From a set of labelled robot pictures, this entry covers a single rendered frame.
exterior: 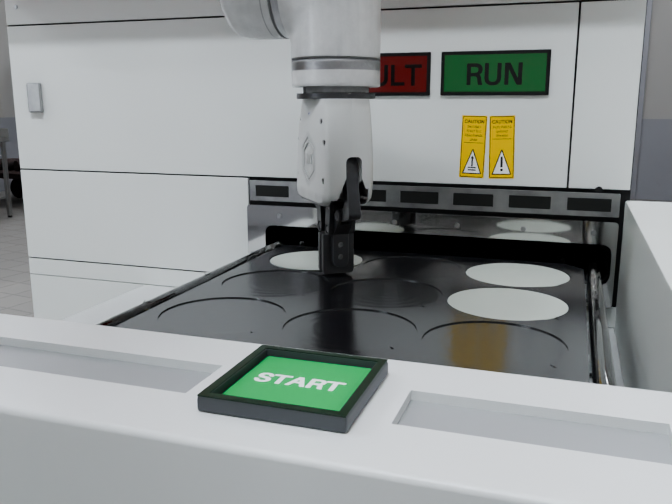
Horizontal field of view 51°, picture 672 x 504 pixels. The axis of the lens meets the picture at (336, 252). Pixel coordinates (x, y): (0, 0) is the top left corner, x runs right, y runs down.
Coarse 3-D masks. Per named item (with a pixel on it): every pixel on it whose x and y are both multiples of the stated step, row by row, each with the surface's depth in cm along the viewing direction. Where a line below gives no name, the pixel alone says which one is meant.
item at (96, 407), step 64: (0, 320) 35; (0, 384) 27; (64, 384) 27; (128, 384) 28; (192, 384) 28; (384, 384) 27; (448, 384) 27; (512, 384) 27; (576, 384) 27; (0, 448) 25; (64, 448) 24; (128, 448) 24; (192, 448) 23; (256, 448) 22; (320, 448) 22; (384, 448) 22; (448, 448) 22; (512, 448) 22; (576, 448) 23; (640, 448) 23
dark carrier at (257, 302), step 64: (384, 256) 78; (448, 256) 78; (128, 320) 55; (192, 320) 55; (256, 320) 55; (320, 320) 55; (384, 320) 55; (448, 320) 55; (512, 320) 55; (576, 320) 55
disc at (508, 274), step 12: (492, 264) 74; (504, 264) 74; (516, 264) 74; (528, 264) 74; (480, 276) 69; (492, 276) 69; (504, 276) 69; (516, 276) 69; (528, 276) 69; (540, 276) 69; (552, 276) 69; (564, 276) 69
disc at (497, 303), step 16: (480, 288) 65; (496, 288) 65; (464, 304) 59; (480, 304) 59; (496, 304) 59; (512, 304) 59; (528, 304) 59; (544, 304) 59; (560, 304) 59; (528, 320) 55
